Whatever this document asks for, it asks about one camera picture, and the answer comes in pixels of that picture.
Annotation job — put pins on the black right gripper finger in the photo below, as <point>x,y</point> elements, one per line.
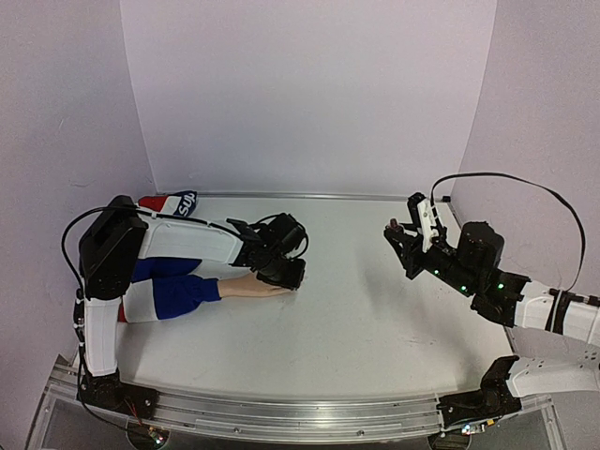
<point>410,231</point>
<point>401,242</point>

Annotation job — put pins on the blue white red sleeve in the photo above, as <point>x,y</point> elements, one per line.
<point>164,288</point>

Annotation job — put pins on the aluminium table frame rail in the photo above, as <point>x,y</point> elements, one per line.
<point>187,419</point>

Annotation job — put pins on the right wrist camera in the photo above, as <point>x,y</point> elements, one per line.
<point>426,220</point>

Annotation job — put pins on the mannequin hand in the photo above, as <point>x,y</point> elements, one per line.
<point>248,286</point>

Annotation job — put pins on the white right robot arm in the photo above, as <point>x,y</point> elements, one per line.
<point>507,299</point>

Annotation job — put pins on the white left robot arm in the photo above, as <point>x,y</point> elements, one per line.
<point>125,231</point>

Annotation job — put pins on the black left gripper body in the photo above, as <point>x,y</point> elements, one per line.
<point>278,274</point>

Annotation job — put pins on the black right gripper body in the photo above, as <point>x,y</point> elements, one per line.
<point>414,253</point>

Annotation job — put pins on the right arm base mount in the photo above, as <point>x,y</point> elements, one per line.
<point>478,403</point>

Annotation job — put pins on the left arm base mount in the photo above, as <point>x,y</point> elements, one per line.
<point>109,393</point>

